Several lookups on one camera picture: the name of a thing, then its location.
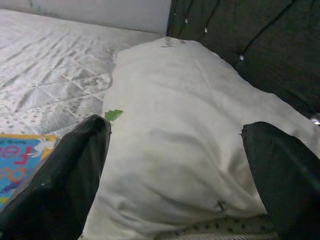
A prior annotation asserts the white pillow with green tag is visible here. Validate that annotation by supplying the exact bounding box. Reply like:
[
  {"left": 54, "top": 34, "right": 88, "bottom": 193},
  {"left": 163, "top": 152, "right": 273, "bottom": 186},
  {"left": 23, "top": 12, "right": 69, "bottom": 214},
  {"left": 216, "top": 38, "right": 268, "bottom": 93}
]
[{"left": 82, "top": 36, "right": 320, "bottom": 240}]

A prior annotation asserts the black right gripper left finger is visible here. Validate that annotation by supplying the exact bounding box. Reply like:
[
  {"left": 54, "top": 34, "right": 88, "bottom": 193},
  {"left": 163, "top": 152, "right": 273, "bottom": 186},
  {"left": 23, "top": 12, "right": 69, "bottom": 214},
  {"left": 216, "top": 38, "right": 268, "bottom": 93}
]
[{"left": 0, "top": 114, "right": 112, "bottom": 240}]

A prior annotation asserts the colourful children's book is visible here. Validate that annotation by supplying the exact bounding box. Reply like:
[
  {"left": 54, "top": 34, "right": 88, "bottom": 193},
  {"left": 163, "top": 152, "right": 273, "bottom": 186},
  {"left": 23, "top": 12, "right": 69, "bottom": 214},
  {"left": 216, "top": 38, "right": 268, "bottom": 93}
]
[{"left": 0, "top": 133, "right": 61, "bottom": 211}]

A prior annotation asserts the white quilted mattress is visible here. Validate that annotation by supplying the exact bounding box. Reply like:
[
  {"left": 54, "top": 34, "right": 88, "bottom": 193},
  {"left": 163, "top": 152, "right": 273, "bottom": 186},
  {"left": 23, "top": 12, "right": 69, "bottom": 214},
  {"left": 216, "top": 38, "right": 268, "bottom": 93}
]
[{"left": 0, "top": 8, "right": 280, "bottom": 240}]

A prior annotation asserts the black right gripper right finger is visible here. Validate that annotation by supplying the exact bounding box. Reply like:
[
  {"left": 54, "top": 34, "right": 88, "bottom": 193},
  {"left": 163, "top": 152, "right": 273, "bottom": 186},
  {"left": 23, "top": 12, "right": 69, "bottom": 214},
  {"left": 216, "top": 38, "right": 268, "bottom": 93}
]
[{"left": 240, "top": 121, "right": 320, "bottom": 240}]

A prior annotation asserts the black tufted headboard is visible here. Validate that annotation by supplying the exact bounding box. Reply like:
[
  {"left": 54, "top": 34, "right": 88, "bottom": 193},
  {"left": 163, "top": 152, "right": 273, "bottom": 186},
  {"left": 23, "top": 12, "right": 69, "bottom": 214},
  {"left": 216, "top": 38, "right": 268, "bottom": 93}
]
[{"left": 166, "top": 0, "right": 320, "bottom": 126}]

